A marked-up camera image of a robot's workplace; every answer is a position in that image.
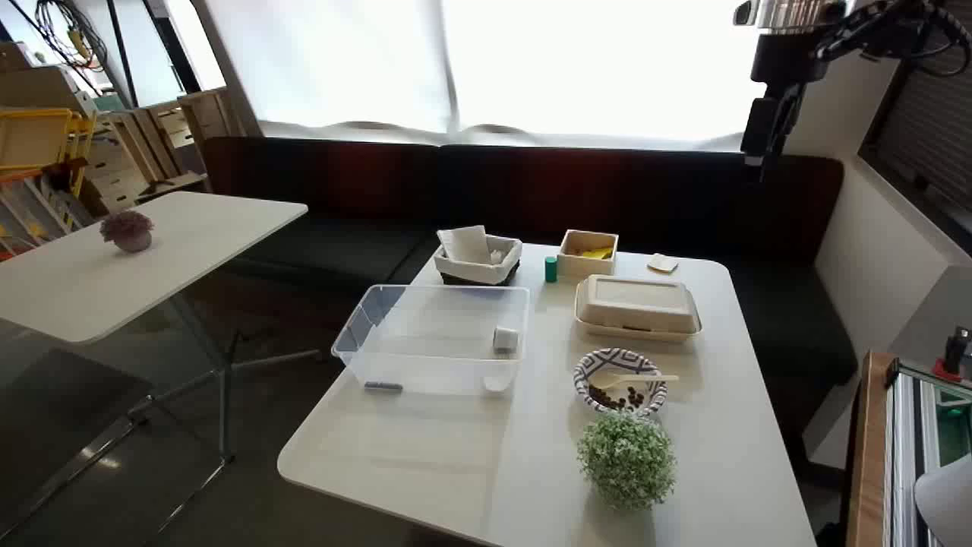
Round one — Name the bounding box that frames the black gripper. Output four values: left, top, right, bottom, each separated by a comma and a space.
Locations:
741, 27, 815, 163

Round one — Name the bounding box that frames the cream clamshell takeout box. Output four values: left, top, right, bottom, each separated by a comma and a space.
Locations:
573, 269, 706, 344

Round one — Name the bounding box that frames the small open wooden box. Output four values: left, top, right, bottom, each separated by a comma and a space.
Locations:
557, 225, 624, 283

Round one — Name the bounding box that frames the dark window shutter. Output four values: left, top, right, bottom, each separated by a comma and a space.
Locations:
860, 0, 972, 255

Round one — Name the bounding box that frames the white window curtain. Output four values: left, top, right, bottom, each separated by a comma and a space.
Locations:
196, 0, 801, 150

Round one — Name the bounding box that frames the blue patterned paper plate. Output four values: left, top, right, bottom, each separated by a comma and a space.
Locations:
573, 344, 672, 420

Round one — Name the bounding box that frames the wooden stick on plate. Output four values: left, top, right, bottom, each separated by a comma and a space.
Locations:
589, 369, 683, 391

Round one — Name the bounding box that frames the red and black clamp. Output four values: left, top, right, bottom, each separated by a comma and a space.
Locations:
933, 323, 972, 385

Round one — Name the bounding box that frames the white folding work table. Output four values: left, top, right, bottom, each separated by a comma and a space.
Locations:
273, 240, 821, 547

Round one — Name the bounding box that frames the white rectangular basket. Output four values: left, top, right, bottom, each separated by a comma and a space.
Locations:
431, 230, 527, 289

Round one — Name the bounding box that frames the white paper napkin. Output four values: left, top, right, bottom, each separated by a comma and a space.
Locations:
434, 223, 494, 268

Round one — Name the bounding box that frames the small white cube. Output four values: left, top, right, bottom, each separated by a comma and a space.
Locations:
490, 323, 524, 354

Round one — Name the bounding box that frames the wooden base board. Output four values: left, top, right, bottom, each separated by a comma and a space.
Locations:
844, 349, 902, 547

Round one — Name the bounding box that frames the green artificial potted plant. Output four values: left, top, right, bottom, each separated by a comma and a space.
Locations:
577, 410, 677, 510

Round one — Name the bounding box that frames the dark sofa bench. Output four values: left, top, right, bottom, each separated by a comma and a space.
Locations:
198, 133, 863, 467

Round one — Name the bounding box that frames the clear plastic storage bin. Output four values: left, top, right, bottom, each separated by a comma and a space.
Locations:
329, 280, 531, 402

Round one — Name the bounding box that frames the light wooden crate shelf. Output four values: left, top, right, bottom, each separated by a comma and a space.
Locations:
86, 85, 261, 215

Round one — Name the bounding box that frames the purple potted plant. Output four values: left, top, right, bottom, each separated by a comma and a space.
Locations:
97, 207, 157, 255

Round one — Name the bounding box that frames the white side table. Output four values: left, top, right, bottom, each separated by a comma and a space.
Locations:
0, 189, 322, 479

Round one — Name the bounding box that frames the yellow metal rack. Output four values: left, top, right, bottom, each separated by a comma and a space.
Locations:
0, 103, 103, 200

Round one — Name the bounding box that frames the aluminium profile frame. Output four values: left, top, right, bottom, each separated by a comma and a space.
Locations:
884, 362, 972, 547

